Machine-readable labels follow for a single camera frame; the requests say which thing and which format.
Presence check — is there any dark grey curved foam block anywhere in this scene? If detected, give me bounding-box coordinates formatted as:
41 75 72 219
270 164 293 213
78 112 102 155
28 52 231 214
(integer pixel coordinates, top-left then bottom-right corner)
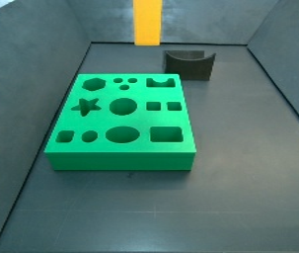
163 50 216 81

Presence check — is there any orange rectangular block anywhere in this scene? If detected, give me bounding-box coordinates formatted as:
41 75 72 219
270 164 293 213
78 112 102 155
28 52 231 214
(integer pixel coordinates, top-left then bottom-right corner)
134 0 162 45

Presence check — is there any green foam shape-sorting board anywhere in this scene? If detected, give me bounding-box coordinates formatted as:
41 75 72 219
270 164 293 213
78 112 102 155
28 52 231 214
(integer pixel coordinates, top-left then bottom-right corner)
45 73 196 171

